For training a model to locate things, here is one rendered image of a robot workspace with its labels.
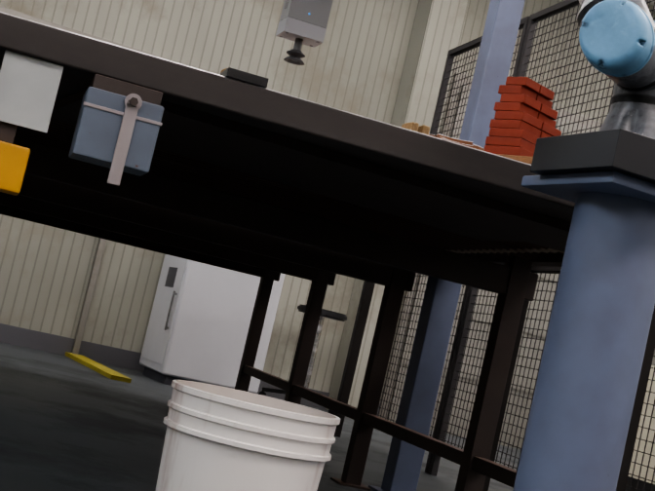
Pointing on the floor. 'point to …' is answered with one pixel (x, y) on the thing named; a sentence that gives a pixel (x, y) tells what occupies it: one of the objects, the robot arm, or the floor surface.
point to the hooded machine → (204, 323)
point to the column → (592, 334)
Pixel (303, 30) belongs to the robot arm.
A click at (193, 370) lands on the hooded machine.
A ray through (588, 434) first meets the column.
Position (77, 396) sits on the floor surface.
